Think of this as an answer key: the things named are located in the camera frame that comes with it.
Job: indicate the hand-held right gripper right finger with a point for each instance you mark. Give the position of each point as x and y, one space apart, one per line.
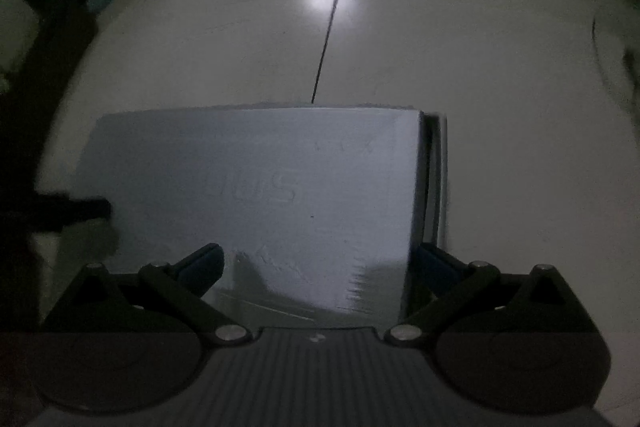
430 263

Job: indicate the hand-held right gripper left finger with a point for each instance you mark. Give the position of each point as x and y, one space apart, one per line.
202 268

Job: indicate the dark wooden furniture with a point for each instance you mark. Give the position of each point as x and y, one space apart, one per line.
45 72

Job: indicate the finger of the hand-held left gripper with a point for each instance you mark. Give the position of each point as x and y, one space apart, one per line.
80 209

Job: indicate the white cardboard box lid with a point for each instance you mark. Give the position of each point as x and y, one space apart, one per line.
250 167

